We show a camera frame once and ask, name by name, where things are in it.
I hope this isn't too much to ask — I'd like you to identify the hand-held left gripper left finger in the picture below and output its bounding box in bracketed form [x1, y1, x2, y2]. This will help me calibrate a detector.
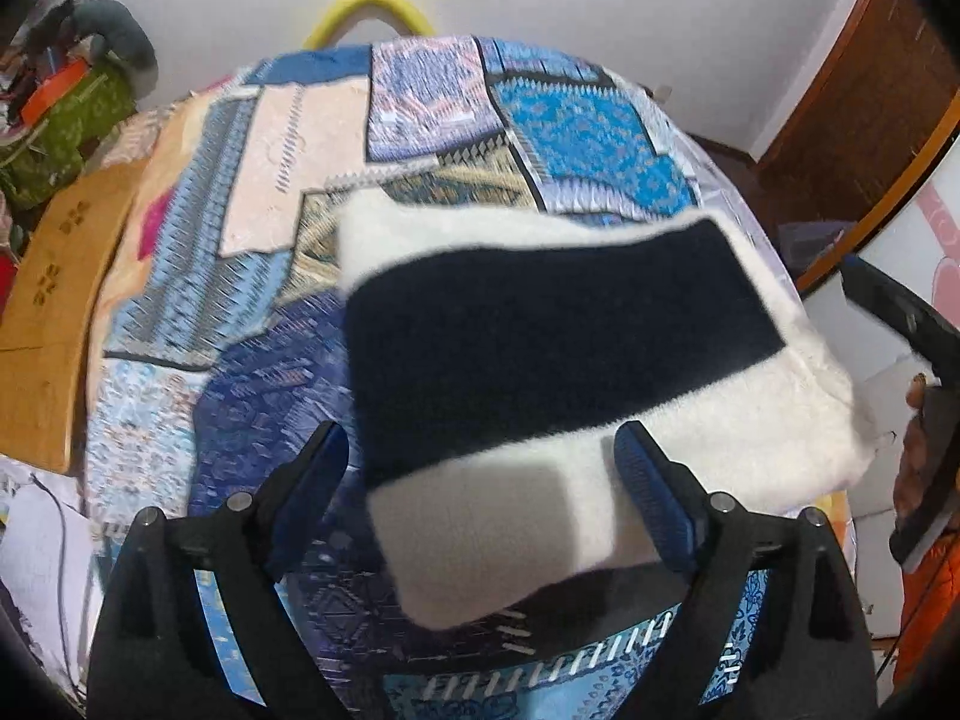
[86, 422, 352, 720]

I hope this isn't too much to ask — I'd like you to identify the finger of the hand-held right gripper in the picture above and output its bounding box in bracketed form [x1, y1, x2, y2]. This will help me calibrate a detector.
[838, 255, 960, 385]

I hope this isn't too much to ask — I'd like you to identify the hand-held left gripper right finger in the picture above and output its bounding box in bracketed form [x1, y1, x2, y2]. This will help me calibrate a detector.
[613, 422, 880, 720]

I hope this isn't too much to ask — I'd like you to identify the white navy striped sweater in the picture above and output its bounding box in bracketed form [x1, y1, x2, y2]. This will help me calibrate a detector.
[334, 187, 878, 631]

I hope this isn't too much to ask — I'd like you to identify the pile of mixed clothes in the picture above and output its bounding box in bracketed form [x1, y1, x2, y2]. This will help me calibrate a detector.
[0, 0, 98, 151]

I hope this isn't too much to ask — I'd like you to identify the person's right hand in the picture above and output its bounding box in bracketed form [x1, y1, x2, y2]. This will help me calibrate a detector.
[892, 373, 947, 533]

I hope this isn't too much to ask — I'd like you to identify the wooden framed wardrobe door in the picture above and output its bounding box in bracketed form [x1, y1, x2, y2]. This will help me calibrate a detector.
[793, 109, 960, 421]

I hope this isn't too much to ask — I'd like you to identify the orange garment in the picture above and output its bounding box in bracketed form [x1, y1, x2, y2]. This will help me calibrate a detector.
[892, 540, 960, 691]

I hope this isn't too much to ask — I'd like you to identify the blue patchwork blanket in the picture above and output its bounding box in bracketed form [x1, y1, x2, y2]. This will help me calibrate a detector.
[82, 34, 852, 720]

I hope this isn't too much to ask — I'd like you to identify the brown wooden door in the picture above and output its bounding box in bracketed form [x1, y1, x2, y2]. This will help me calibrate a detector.
[754, 0, 960, 222]

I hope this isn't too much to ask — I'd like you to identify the wooden board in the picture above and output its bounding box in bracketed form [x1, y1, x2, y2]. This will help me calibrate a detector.
[0, 161, 147, 475]

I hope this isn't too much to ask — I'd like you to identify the peach printed fleece blanket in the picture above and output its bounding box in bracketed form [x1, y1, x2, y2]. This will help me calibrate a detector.
[90, 101, 218, 361]

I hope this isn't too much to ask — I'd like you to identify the green patterned bag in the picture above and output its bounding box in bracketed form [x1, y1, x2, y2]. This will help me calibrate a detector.
[0, 64, 140, 211]

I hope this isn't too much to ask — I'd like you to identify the orange box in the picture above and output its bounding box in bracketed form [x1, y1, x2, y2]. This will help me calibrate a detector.
[20, 60, 89, 125]

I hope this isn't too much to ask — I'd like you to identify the yellow curved tube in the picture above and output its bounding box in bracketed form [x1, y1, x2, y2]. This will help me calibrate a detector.
[301, 0, 437, 50]

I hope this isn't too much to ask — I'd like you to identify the grey plush garment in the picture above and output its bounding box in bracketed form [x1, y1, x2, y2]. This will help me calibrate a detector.
[71, 0, 158, 95]

